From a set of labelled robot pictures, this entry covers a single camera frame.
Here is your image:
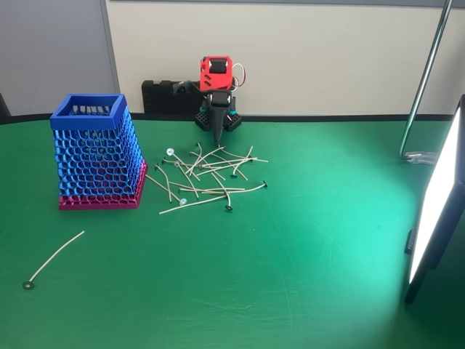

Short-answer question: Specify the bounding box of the beige candle wick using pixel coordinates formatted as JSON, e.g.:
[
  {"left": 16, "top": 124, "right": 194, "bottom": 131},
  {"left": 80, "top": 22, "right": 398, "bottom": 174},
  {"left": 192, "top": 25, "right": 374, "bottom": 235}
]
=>
[
  {"left": 158, "top": 195, "right": 228, "bottom": 215},
  {"left": 166, "top": 147, "right": 201, "bottom": 182},
  {"left": 217, "top": 145, "right": 270, "bottom": 163},
  {"left": 198, "top": 156, "right": 259, "bottom": 170},
  {"left": 169, "top": 181, "right": 230, "bottom": 199},
  {"left": 211, "top": 170, "right": 234, "bottom": 212},
  {"left": 154, "top": 164, "right": 173, "bottom": 204},
  {"left": 230, "top": 145, "right": 254, "bottom": 180},
  {"left": 177, "top": 186, "right": 246, "bottom": 193},
  {"left": 201, "top": 180, "right": 270, "bottom": 195},
  {"left": 197, "top": 156, "right": 253, "bottom": 177},
  {"left": 174, "top": 161, "right": 200, "bottom": 199},
  {"left": 211, "top": 152, "right": 249, "bottom": 182},
  {"left": 187, "top": 142, "right": 204, "bottom": 175},
  {"left": 145, "top": 174, "right": 187, "bottom": 204},
  {"left": 184, "top": 146, "right": 225, "bottom": 175},
  {"left": 161, "top": 157, "right": 219, "bottom": 169},
  {"left": 189, "top": 151, "right": 227, "bottom": 191},
  {"left": 22, "top": 230, "right": 86, "bottom": 291}
]

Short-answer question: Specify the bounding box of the black plastic tool case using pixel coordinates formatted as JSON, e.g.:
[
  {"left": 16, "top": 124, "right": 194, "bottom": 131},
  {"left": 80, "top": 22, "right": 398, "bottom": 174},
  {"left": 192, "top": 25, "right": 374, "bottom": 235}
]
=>
[{"left": 141, "top": 79, "right": 204, "bottom": 114}]

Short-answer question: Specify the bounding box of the green cloth table cover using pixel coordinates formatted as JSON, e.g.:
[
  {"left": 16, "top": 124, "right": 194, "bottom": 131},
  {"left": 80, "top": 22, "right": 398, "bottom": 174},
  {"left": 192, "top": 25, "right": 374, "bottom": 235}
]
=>
[{"left": 0, "top": 114, "right": 465, "bottom": 349}]

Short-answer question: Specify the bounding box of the black perforated base block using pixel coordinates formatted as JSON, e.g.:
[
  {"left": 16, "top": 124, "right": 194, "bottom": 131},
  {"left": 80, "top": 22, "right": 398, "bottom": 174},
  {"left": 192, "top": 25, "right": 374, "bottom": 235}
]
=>
[
  {"left": 195, "top": 111, "right": 214, "bottom": 132},
  {"left": 222, "top": 111, "right": 243, "bottom": 132}
]

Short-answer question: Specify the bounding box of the white red servo cable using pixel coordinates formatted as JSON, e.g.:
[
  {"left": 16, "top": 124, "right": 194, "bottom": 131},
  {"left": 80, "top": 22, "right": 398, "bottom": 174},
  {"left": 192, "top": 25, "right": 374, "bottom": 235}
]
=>
[{"left": 231, "top": 63, "right": 246, "bottom": 89}]

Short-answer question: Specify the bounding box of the blue magenta lattice basket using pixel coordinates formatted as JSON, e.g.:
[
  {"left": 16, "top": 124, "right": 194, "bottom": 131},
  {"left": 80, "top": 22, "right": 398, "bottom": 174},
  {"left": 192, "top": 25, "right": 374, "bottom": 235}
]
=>
[{"left": 49, "top": 93, "right": 149, "bottom": 212}]

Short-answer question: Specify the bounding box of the chrome metal stand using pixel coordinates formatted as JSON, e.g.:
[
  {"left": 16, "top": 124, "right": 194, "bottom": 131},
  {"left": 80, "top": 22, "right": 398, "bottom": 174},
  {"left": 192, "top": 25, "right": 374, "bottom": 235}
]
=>
[{"left": 398, "top": 0, "right": 454, "bottom": 166}]

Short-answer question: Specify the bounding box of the bright LED light panel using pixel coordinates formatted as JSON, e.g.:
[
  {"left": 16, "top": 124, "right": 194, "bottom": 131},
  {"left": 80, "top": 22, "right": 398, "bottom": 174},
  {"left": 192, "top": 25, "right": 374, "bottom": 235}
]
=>
[{"left": 404, "top": 93, "right": 465, "bottom": 305}]

